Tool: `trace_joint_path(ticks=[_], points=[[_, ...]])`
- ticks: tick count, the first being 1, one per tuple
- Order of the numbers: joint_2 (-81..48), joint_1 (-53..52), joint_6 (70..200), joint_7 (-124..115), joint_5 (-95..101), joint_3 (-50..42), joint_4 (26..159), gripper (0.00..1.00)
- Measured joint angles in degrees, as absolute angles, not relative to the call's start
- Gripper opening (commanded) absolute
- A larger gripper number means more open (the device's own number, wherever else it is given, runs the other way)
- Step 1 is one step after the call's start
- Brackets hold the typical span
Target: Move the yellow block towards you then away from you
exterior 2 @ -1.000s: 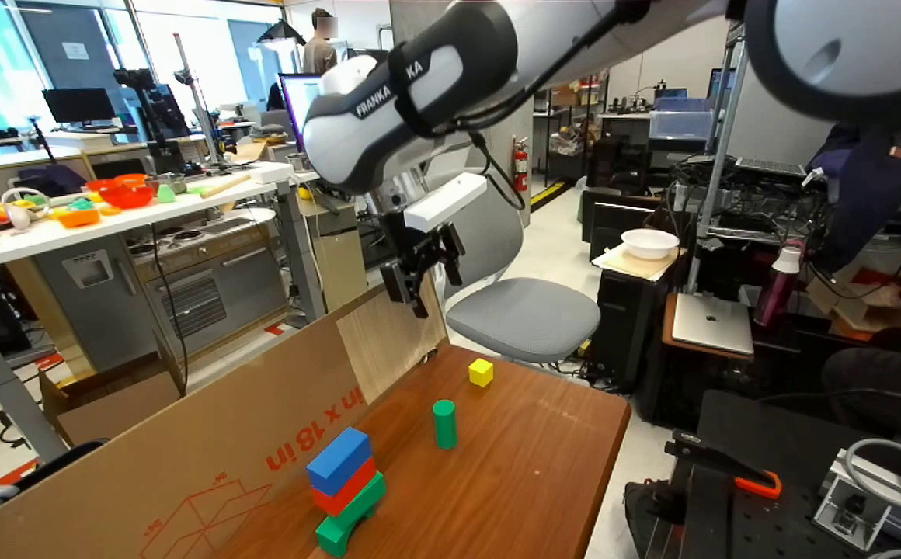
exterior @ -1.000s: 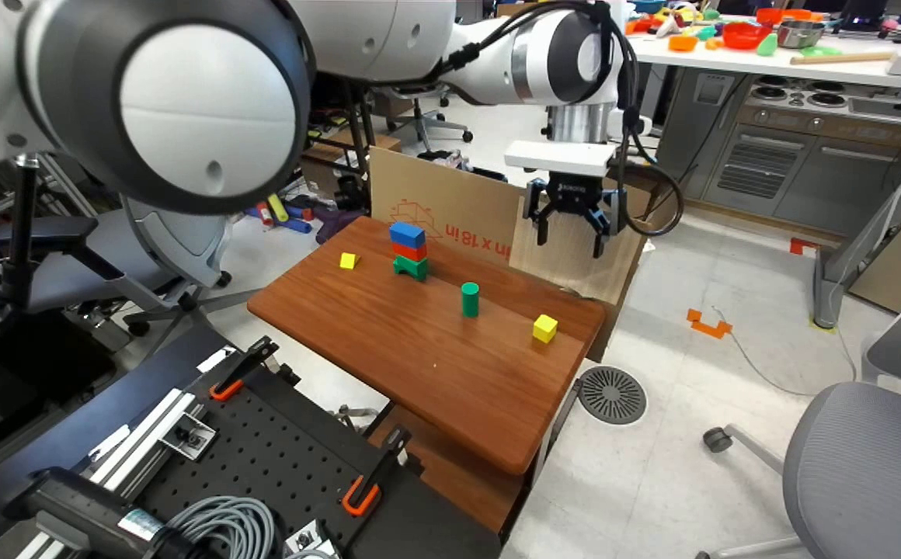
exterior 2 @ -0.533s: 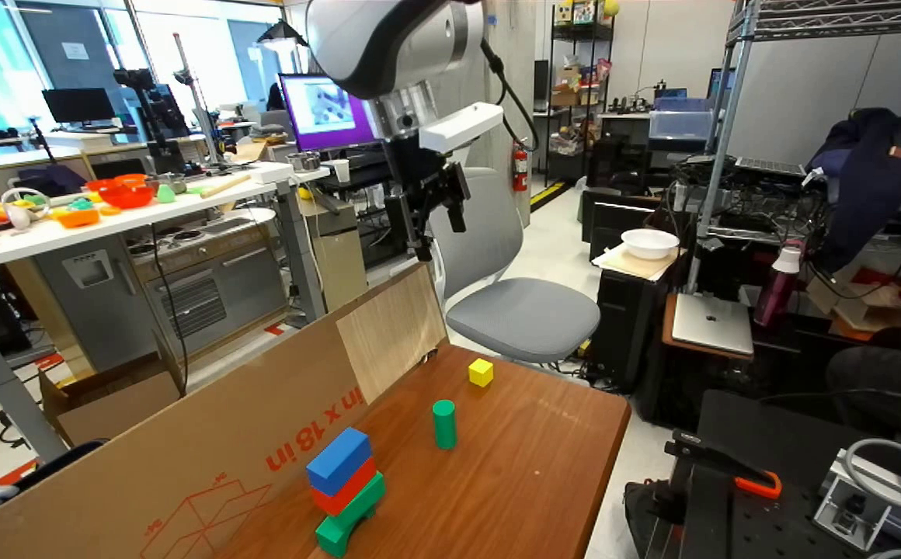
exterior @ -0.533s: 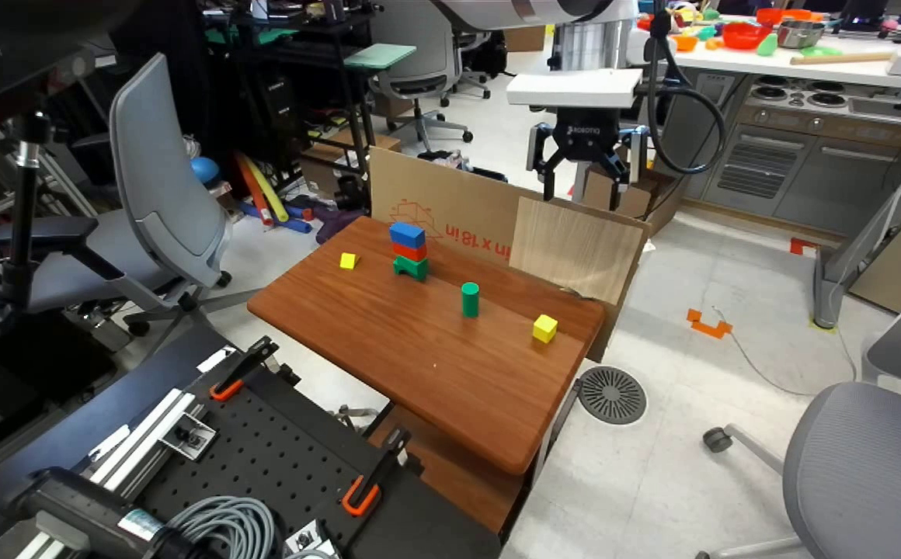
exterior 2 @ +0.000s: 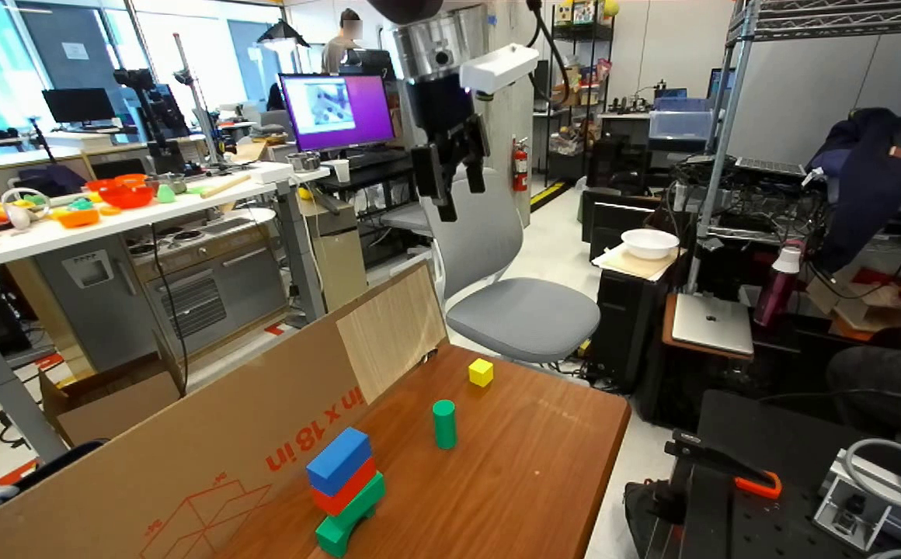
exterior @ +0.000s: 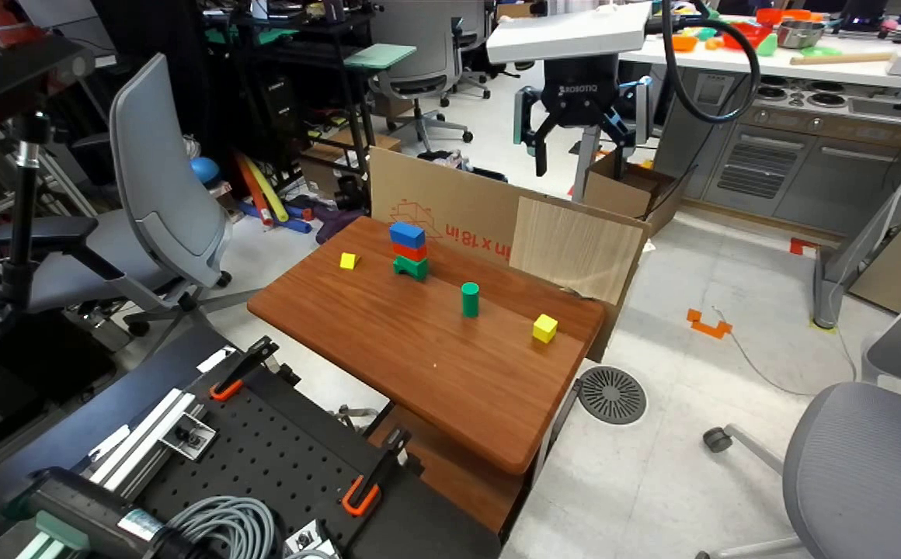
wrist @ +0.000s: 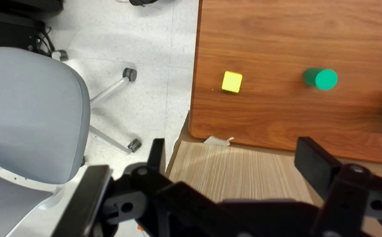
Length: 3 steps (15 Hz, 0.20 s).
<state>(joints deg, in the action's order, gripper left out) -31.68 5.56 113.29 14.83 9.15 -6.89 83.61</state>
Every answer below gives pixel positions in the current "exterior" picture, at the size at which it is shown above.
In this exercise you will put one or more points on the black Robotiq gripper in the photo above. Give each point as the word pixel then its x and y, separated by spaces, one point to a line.
pixel 578 95

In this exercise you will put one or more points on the large yellow cube block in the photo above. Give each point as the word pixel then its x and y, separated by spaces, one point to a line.
pixel 545 327

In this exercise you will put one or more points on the green cylinder block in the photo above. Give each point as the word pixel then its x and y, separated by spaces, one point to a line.
pixel 469 298

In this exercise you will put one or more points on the blue rectangular block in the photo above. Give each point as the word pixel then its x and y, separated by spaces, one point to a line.
pixel 407 233

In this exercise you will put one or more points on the red rectangular block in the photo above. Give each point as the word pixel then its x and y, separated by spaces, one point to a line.
pixel 411 254

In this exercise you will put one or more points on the green rectangular block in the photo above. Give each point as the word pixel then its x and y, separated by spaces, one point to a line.
pixel 411 267

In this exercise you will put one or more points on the small yellow cube block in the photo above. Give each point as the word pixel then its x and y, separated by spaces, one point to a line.
pixel 347 261

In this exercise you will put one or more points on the open cardboard box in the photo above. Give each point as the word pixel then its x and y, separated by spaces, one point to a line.
pixel 627 186

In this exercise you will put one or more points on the large cardboard panel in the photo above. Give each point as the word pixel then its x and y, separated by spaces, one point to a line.
pixel 577 243

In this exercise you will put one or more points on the gray rolling office chair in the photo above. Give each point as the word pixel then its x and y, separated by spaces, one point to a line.
pixel 424 40

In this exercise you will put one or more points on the red plastic bowl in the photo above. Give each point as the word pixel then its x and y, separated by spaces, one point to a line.
pixel 741 38

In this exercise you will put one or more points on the gray drawer cabinet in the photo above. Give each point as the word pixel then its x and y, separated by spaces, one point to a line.
pixel 804 165

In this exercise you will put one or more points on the orange floor marker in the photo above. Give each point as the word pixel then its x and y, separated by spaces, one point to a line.
pixel 711 325

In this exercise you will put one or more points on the dark toy basket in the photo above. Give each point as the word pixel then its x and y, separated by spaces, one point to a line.
pixel 800 34

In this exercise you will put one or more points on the white long table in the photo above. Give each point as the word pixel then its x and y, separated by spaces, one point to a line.
pixel 813 63

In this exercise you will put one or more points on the red floor tape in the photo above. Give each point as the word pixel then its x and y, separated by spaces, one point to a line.
pixel 804 245

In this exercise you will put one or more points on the round metal floor drain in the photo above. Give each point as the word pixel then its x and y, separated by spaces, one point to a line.
pixel 611 396

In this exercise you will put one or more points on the wooden stick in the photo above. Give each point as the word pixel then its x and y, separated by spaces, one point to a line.
pixel 842 57

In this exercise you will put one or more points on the yellow and red sticks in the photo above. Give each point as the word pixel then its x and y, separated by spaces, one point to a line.
pixel 265 191

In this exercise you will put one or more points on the blue ball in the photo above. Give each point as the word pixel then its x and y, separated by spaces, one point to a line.
pixel 207 173

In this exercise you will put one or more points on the orange black bar clamp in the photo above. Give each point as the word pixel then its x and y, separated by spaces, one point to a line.
pixel 234 374
pixel 369 486

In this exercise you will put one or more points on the gray fabric swivel chair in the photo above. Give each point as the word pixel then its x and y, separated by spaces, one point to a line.
pixel 864 468

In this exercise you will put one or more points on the black perforated breadboard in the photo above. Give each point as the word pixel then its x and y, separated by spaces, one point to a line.
pixel 265 455

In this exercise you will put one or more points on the green black base device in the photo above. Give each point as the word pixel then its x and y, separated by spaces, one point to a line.
pixel 65 515

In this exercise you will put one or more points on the aluminum extrusion rail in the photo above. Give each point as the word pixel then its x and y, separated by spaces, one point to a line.
pixel 140 438

